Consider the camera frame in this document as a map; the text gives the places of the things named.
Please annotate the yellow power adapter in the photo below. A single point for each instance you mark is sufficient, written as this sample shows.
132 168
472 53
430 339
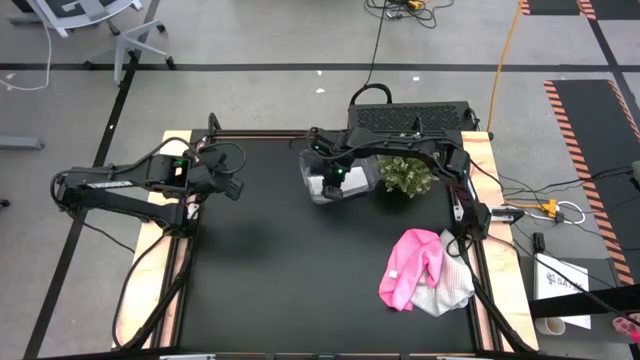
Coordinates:
549 206

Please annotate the white grey office chair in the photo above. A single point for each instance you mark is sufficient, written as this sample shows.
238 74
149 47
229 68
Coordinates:
121 55

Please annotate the grey desk foot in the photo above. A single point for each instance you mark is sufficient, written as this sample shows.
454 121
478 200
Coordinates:
20 143

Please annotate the small black hazard-striped mat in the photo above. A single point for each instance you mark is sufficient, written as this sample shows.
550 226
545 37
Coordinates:
550 6

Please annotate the large black hazard-striped mat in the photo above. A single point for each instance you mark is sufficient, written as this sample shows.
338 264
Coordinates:
585 130

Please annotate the black aluminium rig frame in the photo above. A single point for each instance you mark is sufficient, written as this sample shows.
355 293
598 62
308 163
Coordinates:
250 133

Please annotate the pink microfiber towel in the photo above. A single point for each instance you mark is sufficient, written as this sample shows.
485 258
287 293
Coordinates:
410 260

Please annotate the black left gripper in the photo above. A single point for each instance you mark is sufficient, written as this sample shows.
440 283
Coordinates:
210 175

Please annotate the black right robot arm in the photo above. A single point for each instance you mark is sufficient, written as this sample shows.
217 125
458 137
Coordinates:
400 142

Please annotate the grey device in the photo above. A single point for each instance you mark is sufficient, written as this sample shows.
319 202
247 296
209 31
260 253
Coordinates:
636 172

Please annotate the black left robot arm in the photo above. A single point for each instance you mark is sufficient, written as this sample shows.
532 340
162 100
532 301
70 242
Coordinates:
160 172

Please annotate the small black power brick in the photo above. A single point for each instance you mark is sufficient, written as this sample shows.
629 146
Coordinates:
538 242

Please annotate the white black power strip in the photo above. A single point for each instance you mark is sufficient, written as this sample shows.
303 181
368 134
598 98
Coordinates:
515 216

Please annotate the pink patterned object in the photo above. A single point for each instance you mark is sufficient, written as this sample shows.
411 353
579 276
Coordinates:
627 327

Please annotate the white handwritten paper label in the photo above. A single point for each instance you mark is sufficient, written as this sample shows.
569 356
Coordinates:
187 357

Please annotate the wooden table side board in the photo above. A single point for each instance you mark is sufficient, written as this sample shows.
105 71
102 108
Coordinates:
145 280
507 285

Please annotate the black metal bar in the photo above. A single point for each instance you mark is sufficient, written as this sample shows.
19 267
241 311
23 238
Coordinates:
590 301

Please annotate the white printed paper sheet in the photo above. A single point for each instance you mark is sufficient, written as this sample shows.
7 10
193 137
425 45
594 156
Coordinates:
555 272

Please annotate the yellow plug connector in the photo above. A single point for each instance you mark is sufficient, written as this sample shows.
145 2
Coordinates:
414 5

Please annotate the white waffle microfiber towel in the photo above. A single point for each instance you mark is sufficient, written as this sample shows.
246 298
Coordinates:
455 280
360 182

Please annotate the beige tape roll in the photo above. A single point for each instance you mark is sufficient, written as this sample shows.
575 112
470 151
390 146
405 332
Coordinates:
539 326

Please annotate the clear plastic bin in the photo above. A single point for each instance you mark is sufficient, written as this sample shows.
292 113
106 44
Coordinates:
375 175

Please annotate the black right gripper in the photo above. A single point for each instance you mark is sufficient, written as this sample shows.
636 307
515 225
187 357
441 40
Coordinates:
330 160

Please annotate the artificial potted green plant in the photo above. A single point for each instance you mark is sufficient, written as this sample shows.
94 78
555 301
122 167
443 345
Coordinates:
407 175

